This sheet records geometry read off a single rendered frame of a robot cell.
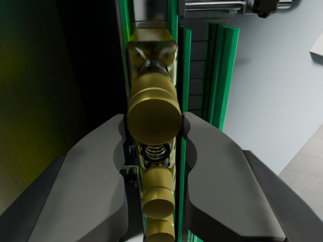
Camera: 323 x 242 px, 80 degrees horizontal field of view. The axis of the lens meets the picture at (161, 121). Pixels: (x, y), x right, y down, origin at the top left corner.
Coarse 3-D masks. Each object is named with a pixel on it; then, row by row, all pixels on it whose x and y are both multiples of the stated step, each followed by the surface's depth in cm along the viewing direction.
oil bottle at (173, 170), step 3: (174, 165) 30; (141, 168) 29; (171, 168) 29; (174, 168) 29; (141, 171) 29; (144, 171) 28; (171, 171) 28; (174, 171) 29; (141, 174) 29; (174, 174) 29; (141, 177) 29; (174, 177) 29; (141, 180) 29; (174, 180) 29; (141, 183) 29; (174, 183) 29; (141, 186) 30; (174, 186) 30; (141, 189) 30; (174, 189) 30
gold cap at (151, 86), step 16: (144, 80) 13; (160, 80) 13; (144, 96) 11; (160, 96) 11; (176, 96) 15; (128, 112) 11; (144, 112) 11; (160, 112) 11; (176, 112) 11; (128, 128) 12; (144, 128) 12; (160, 128) 12; (176, 128) 12; (160, 144) 12
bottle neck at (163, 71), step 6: (150, 60) 18; (156, 60) 19; (144, 66) 18; (150, 66) 17; (156, 66) 17; (162, 66) 18; (138, 72) 19; (144, 72) 16; (150, 72) 16; (156, 72) 16; (162, 72) 16
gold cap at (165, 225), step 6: (150, 222) 23; (156, 222) 23; (162, 222) 23; (168, 222) 23; (150, 228) 23; (156, 228) 22; (162, 228) 22; (168, 228) 22; (150, 234) 22; (156, 234) 22; (162, 234) 22; (168, 234) 22; (174, 234) 23; (150, 240) 22; (156, 240) 22; (162, 240) 23; (168, 240) 23
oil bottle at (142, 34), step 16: (144, 32) 26; (160, 32) 26; (128, 48) 20; (144, 48) 19; (160, 48) 19; (176, 48) 20; (128, 64) 20; (176, 64) 20; (128, 80) 21; (176, 80) 21
